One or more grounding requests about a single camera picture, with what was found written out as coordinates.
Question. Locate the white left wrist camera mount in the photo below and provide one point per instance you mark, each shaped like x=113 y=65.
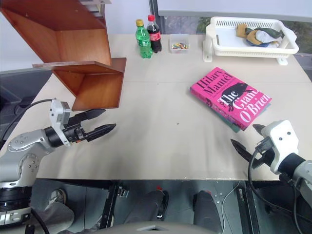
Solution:
x=55 y=114

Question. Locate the bundle of coloured cloths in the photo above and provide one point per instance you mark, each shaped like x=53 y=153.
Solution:
x=258 y=36

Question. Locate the white sneaker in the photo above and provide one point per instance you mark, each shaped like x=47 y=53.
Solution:
x=59 y=196

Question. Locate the white plastic basket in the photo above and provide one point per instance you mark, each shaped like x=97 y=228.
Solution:
x=219 y=48

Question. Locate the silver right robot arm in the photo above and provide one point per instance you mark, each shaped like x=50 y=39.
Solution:
x=302 y=170

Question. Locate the clear box of coloured bits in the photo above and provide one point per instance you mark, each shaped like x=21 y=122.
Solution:
x=179 y=45

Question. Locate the cola bottle with red cap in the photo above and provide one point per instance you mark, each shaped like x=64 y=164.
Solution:
x=155 y=36

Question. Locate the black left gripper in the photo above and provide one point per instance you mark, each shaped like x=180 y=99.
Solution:
x=73 y=133

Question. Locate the green plastic soda bottle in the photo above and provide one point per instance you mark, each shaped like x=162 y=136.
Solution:
x=144 y=41

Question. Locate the white board with grey frame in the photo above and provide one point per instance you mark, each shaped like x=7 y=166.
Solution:
x=231 y=7

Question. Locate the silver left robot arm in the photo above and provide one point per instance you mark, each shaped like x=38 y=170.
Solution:
x=26 y=142

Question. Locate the dark grey furniture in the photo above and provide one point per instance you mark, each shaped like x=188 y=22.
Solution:
x=19 y=85

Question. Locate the pink hardcover book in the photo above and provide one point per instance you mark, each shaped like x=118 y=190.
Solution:
x=229 y=97

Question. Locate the dark rounded shape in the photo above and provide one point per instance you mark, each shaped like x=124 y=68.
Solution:
x=207 y=209
x=151 y=204

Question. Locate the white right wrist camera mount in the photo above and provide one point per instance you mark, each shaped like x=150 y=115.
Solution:
x=282 y=136

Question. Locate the grey trouser leg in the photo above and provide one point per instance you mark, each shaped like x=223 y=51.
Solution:
x=53 y=217

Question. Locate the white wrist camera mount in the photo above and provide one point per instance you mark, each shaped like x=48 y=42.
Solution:
x=55 y=114
x=282 y=136

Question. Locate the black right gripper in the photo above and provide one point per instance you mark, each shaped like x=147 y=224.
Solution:
x=267 y=156

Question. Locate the wooden shelf unit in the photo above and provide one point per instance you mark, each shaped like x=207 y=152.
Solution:
x=80 y=41

